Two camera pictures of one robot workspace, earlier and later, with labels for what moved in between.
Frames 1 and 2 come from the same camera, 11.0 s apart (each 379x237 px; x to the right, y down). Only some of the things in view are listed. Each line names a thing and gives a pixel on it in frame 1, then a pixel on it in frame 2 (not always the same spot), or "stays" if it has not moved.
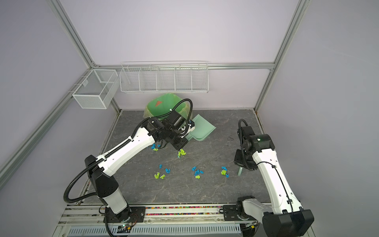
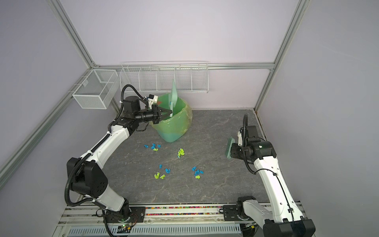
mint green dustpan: [203, 129] to [174, 97]
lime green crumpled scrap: [182, 152] stays
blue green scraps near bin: [154, 148] stays
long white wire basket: [165, 77] stays
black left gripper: [184, 141] to [157, 113]
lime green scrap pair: [157, 175] stays
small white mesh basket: [97, 89] stays
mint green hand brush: [240, 171] to [230, 140]
